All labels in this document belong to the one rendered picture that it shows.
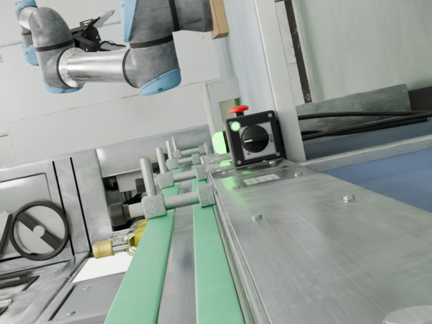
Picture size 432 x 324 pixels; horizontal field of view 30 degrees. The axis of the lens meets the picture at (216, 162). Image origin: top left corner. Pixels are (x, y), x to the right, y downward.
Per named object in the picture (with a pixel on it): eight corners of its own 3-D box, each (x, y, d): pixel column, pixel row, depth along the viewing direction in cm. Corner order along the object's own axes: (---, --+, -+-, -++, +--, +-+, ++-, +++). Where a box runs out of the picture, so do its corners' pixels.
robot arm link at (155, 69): (149, 42, 202) (25, 47, 239) (162, 99, 206) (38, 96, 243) (182, 31, 210) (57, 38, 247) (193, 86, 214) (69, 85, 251)
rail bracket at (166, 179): (209, 177, 147) (137, 193, 147) (201, 138, 146) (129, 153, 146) (210, 179, 143) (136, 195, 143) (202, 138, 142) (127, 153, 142)
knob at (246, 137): (270, 149, 130) (273, 150, 126) (243, 155, 130) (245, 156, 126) (265, 122, 130) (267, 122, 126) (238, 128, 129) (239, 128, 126)
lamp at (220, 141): (229, 152, 164) (215, 155, 164) (224, 130, 164) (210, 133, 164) (230, 152, 159) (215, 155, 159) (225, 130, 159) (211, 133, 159)
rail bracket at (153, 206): (218, 202, 101) (114, 224, 101) (207, 144, 100) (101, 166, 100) (220, 205, 97) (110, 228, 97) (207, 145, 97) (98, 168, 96)
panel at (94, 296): (188, 245, 265) (87, 267, 264) (186, 236, 265) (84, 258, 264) (187, 308, 175) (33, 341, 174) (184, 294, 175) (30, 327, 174)
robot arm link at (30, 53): (18, 37, 269) (22, 33, 279) (27, 69, 272) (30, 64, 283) (42, 32, 269) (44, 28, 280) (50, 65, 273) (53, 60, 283)
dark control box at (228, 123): (280, 155, 138) (232, 165, 138) (271, 109, 138) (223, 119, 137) (286, 157, 130) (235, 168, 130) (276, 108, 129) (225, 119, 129)
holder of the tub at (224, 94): (252, 176, 225) (225, 182, 225) (233, 80, 224) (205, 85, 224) (258, 180, 208) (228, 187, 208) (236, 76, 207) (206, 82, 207)
